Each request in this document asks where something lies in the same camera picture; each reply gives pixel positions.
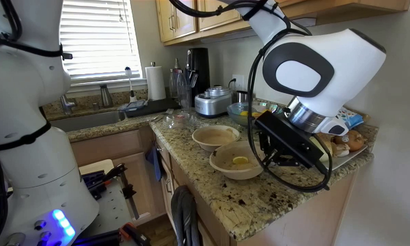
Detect blue white snack bag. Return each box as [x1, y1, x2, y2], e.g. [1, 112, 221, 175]
[339, 106, 366, 131]

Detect clear glass lid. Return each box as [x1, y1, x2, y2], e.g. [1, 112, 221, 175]
[161, 108, 201, 132]

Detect steel kitchen sink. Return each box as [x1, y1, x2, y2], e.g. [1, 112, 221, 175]
[49, 108, 127, 134]

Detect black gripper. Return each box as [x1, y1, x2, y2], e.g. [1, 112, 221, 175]
[257, 146, 328, 177]

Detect white dish brush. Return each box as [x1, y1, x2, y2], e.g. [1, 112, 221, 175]
[123, 65, 138, 103]

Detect steel mug black handle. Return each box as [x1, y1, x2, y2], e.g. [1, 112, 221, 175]
[231, 88, 253, 105]

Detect white paper towel roll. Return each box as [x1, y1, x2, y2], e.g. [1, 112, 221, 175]
[143, 61, 168, 102]

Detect black soda maker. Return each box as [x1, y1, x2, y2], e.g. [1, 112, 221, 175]
[186, 46, 212, 106]

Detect white wall outlet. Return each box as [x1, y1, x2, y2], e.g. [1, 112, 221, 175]
[231, 73, 248, 91]

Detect blue hanging towel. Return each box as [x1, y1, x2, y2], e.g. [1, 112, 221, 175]
[143, 144, 166, 183]

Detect black bar clamp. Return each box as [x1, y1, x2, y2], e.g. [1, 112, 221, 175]
[82, 162, 140, 221]

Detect white robot body left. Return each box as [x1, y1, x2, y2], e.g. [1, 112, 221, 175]
[0, 0, 73, 246]

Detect large clear glass bottle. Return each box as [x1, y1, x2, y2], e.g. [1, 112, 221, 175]
[169, 62, 183, 102]

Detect steel kitchen faucet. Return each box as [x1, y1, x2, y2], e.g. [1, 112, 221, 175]
[58, 93, 78, 114]

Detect red black hand tool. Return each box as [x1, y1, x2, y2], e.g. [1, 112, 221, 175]
[117, 222, 153, 246]

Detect yellow lemon slice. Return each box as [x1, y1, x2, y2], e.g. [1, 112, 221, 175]
[231, 154, 251, 166]

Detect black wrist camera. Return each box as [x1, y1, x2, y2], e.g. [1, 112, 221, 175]
[255, 109, 325, 170]

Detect green glass fruit bowl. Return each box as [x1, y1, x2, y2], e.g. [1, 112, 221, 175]
[225, 99, 273, 128]

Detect light wood cabinet door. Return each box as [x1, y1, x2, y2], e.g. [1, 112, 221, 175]
[173, 0, 199, 41]
[154, 0, 176, 45]
[196, 0, 243, 32]

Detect black cable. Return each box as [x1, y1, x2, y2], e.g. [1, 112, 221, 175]
[168, 0, 333, 194]

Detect wooden base cabinet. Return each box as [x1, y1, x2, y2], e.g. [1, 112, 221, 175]
[69, 121, 358, 246]

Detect steel sink tap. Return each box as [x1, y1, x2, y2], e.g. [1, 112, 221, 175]
[98, 82, 116, 109]

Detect clear glass cup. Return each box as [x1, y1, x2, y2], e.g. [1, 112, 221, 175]
[176, 80, 194, 113]

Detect white window blinds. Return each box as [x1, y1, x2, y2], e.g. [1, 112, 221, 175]
[58, 0, 143, 86]

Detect beige bowl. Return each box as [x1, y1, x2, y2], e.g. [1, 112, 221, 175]
[207, 139, 265, 181]
[190, 124, 242, 153]

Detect silver food processor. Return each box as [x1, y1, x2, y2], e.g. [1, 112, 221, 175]
[194, 84, 233, 117]

